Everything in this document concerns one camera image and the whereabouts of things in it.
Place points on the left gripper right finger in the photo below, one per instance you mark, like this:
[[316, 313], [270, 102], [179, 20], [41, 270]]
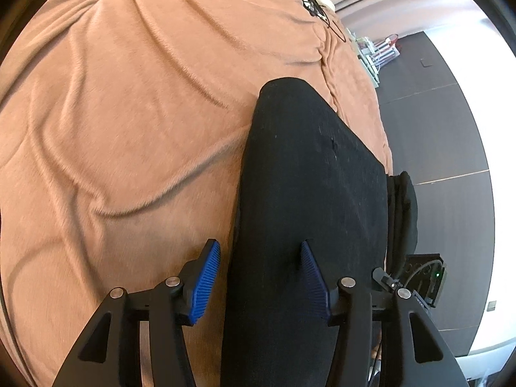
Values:
[[386, 333]]

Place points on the pink curtain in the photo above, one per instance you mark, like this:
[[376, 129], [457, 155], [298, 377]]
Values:
[[380, 18]]

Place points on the white bedside drawer cabinet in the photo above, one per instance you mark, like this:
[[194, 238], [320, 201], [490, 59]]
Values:
[[364, 49]]

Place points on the black pants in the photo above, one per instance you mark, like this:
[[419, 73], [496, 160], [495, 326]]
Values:
[[306, 178]]

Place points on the brown fleece blanket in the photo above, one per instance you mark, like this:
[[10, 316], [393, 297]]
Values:
[[123, 124]]

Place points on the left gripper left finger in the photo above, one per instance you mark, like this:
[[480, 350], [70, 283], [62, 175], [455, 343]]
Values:
[[107, 351]]

